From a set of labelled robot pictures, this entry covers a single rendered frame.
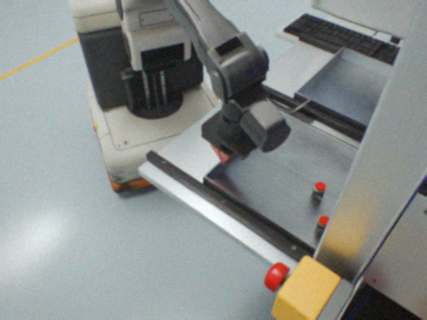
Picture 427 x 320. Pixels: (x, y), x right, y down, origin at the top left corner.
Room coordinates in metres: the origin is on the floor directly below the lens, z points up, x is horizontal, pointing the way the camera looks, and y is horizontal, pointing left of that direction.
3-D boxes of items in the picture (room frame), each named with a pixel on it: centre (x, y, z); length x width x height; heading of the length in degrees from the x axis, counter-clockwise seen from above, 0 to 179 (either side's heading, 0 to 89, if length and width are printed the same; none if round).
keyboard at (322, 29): (1.13, -0.44, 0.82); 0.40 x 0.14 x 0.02; 50
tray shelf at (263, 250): (0.64, -0.25, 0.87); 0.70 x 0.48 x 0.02; 141
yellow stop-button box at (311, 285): (0.19, -0.13, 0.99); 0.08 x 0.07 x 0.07; 51
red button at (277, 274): (0.22, -0.09, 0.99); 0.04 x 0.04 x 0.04; 51
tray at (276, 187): (0.46, -0.20, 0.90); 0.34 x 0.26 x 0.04; 51
